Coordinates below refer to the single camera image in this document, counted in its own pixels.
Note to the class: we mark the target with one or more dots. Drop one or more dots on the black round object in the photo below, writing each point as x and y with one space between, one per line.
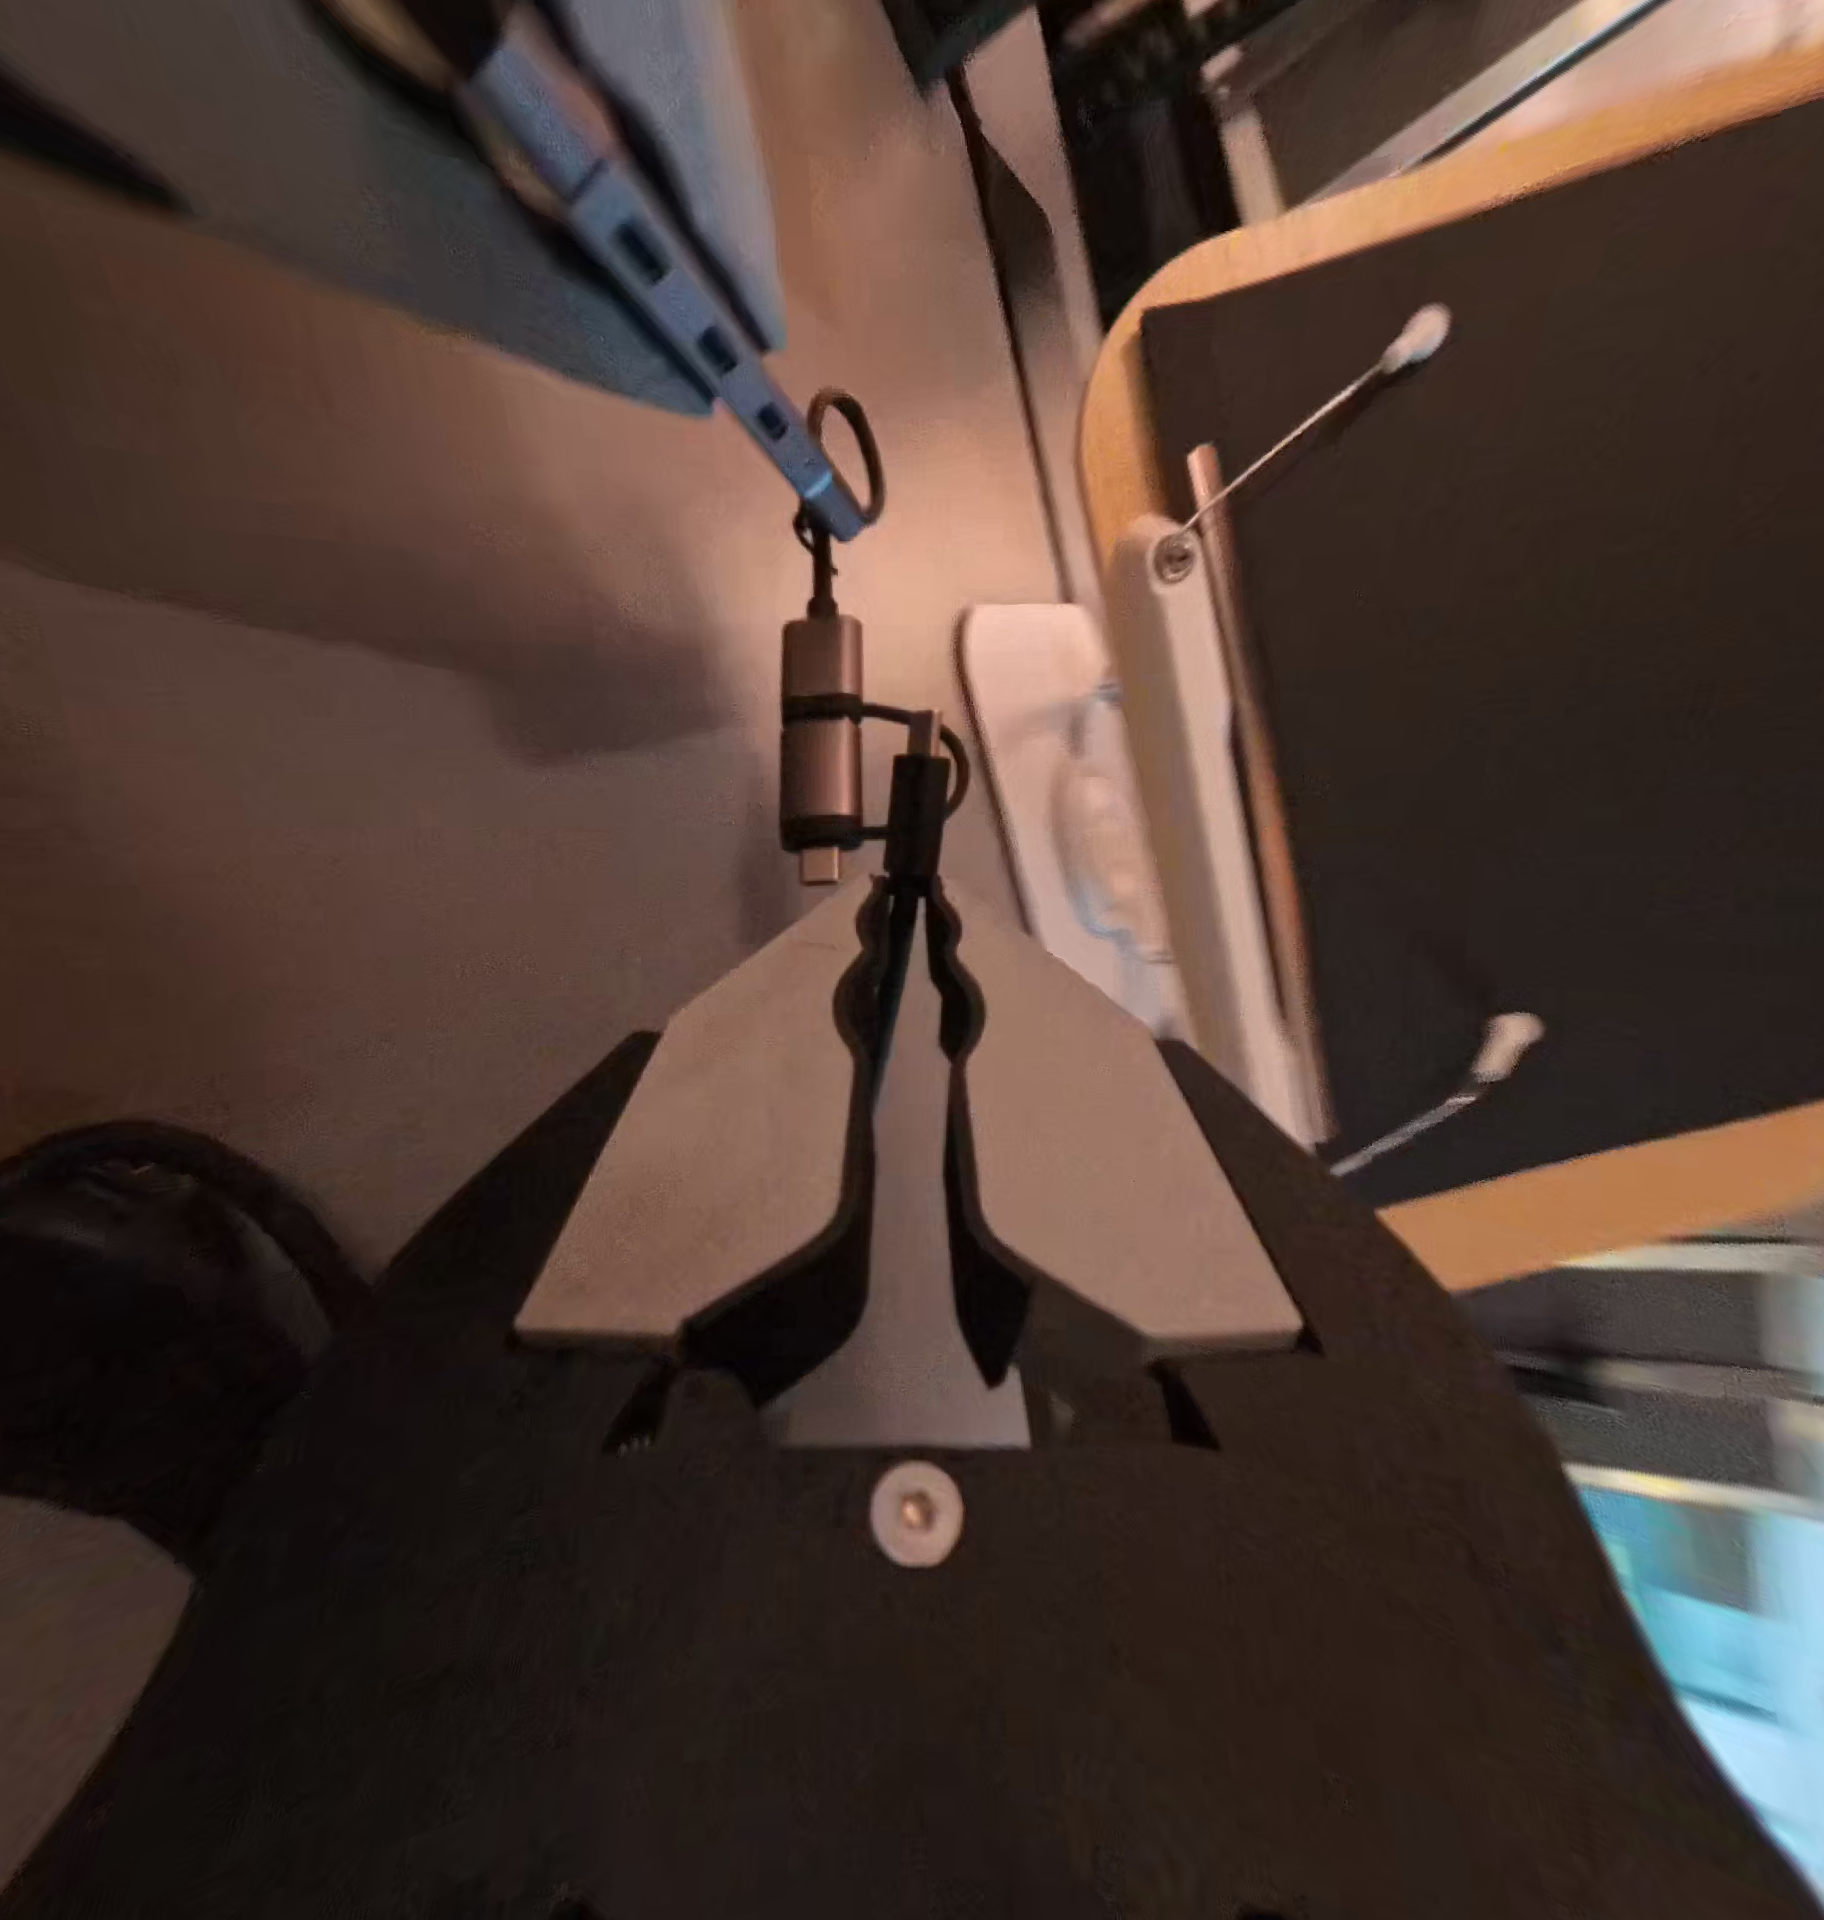
117 1321

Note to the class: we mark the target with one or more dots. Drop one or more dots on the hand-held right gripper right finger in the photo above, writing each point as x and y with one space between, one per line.
1122 1185

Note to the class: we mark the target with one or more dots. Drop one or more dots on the wooden book stand black board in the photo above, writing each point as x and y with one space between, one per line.
1527 675

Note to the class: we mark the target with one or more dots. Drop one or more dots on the grey usb hub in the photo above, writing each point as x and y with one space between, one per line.
814 489

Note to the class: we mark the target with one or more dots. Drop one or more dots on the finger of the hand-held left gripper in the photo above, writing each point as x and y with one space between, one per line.
403 211
687 151

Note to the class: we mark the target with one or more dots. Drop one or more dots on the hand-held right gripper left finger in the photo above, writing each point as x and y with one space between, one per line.
702 1185

